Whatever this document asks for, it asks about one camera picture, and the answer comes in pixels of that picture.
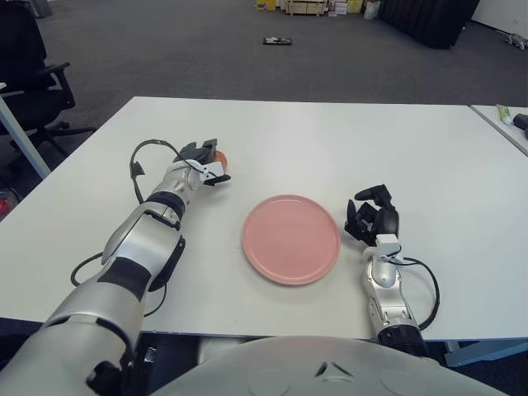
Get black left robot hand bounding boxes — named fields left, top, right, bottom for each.
left=179, top=139, right=233, bottom=187

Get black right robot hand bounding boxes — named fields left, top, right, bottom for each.
left=344, top=183, right=403, bottom=257

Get pink round plate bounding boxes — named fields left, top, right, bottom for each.
left=241, top=195, right=342, bottom=287

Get grey robot torso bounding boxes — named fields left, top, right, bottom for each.
left=154, top=336, right=512, bottom=396

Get white desk leg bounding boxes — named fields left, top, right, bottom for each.
left=0, top=98, right=51, bottom=179

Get wooden crate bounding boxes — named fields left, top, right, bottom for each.
left=286, top=0, right=330, bottom=17

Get black office chair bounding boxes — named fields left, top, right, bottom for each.
left=0, top=0, right=97, bottom=170

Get red object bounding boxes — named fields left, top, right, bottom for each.
left=0, top=189, right=20, bottom=216

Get black curtain partition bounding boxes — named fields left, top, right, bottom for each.
left=378, top=0, right=482, bottom=50

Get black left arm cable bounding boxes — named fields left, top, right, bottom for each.
left=70, top=139, right=207, bottom=318

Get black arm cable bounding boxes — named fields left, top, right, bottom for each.
left=70, top=139, right=207, bottom=318
left=399, top=256, right=441, bottom=331

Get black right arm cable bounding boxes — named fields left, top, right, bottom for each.
left=399, top=256, right=441, bottom=331

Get grey table frame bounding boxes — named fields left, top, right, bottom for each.
left=444, top=338, right=528, bottom=367

